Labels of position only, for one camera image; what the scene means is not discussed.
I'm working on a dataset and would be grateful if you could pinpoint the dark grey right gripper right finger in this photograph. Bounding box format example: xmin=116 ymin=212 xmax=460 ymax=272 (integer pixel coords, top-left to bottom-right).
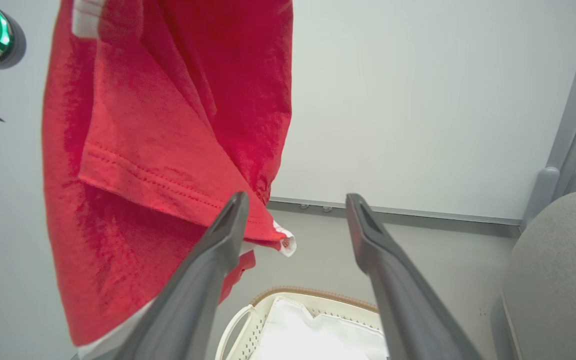
xmin=345 ymin=193 xmax=485 ymax=360

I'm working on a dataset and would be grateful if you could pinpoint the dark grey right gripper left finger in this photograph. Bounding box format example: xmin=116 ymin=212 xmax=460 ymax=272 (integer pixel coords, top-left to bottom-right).
xmin=117 ymin=191 xmax=250 ymax=360

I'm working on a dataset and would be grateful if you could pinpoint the red shirt with white trim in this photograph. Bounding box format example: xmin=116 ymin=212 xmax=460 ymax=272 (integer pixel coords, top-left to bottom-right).
xmin=41 ymin=0 xmax=298 ymax=360

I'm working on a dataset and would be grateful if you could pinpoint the grey fabric sofa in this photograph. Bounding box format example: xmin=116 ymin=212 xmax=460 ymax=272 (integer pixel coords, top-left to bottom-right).
xmin=490 ymin=188 xmax=576 ymax=360

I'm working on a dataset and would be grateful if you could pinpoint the white woven laundry basket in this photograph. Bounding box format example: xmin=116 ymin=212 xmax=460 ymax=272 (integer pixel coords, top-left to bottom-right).
xmin=215 ymin=285 xmax=390 ymax=360

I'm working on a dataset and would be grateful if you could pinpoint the white cloth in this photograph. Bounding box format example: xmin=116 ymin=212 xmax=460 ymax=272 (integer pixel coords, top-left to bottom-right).
xmin=262 ymin=296 xmax=390 ymax=360

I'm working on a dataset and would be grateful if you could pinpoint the grey partition bottom rail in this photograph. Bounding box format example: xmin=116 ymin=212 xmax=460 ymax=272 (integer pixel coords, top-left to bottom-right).
xmin=267 ymin=196 xmax=525 ymax=227

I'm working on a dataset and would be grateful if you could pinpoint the grey partition post with feet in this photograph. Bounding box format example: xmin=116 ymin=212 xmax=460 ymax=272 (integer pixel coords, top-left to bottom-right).
xmin=520 ymin=0 xmax=576 ymax=232

